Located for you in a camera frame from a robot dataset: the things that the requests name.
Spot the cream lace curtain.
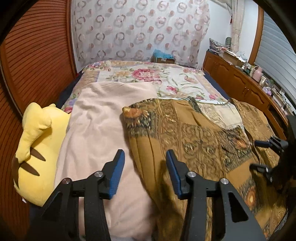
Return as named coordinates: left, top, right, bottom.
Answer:
left=231, top=0, right=246, bottom=53

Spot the grey window blind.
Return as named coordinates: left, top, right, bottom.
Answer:
left=254, top=11, right=296, bottom=94

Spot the patterned cushion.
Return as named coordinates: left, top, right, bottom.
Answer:
left=209, top=38, right=232, bottom=55

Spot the floral quilt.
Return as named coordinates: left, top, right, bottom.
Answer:
left=59, top=60, right=228, bottom=114

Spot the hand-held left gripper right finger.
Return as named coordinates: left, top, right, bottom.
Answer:
left=166, top=149, right=266, bottom=241

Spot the wooden window frame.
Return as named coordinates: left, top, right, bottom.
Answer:
left=248, top=5, right=264, bottom=66

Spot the brown patterned garment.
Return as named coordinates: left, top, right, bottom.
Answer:
left=122, top=97, right=288, bottom=241

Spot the long wooden cabinet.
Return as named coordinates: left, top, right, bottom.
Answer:
left=203, top=50, right=289, bottom=140

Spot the yellow plush toy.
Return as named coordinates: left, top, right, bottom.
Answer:
left=11, top=103, right=71, bottom=207

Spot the small cardboard box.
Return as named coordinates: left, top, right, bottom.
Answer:
left=151, top=57, right=176, bottom=64

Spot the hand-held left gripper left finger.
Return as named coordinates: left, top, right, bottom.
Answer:
left=30, top=149, right=125, bottom=241

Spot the flat cardboard box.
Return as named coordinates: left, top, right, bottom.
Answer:
left=222, top=50, right=245, bottom=67

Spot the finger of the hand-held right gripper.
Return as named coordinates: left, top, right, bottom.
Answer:
left=254, top=136, right=288, bottom=154
left=251, top=163, right=275, bottom=184

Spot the blue cloth bundle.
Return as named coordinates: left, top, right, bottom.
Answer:
left=153, top=49, right=174, bottom=60

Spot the louvered wooden door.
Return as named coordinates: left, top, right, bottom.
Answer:
left=0, top=0, right=78, bottom=232

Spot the pale pink blanket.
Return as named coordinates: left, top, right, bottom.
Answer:
left=54, top=82, right=162, bottom=241

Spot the pink jug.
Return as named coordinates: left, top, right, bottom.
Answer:
left=252, top=66, right=264, bottom=82

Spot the circle patterned sheer curtain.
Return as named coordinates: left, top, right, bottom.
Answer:
left=70, top=0, right=211, bottom=68

